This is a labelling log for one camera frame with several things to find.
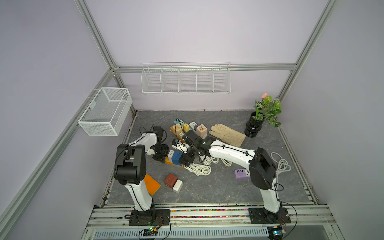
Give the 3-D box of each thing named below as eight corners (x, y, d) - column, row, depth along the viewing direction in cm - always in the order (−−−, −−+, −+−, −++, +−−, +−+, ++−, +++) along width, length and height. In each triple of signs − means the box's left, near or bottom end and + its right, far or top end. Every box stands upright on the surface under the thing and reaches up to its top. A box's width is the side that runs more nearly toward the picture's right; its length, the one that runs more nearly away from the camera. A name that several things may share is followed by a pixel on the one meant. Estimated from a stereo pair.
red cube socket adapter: (164, 187, 85) (162, 183, 81) (169, 176, 89) (168, 172, 85) (173, 190, 84) (171, 187, 80) (178, 179, 88) (177, 176, 83)
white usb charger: (173, 191, 83) (172, 189, 79) (178, 181, 87) (177, 178, 83) (178, 194, 82) (177, 191, 79) (183, 183, 86) (183, 181, 82)
